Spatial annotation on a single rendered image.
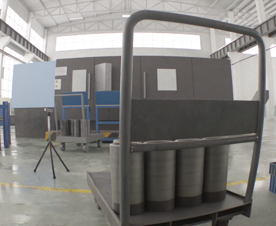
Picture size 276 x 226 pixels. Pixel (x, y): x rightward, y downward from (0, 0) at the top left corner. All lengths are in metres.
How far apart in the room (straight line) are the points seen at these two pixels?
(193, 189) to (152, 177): 0.18
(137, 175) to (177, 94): 6.40
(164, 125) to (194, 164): 0.28
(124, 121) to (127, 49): 0.21
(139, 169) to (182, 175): 0.18
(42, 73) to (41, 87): 0.38
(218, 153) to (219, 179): 0.11
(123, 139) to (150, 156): 0.24
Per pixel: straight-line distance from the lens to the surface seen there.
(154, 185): 1.10
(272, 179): 2.26
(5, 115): 5.43
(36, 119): 7.63
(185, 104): 0.93
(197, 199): 1.18
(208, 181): 1.21
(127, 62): 0.85
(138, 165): 1.06
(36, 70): 7.74
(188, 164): 1.13
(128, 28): 0.86
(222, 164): 1.21
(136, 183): 1.07
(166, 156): 1.08
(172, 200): 1.15
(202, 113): 0.97
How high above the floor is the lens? 0.65
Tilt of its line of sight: level
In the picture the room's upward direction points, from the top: 1 degrees counter-clockwise
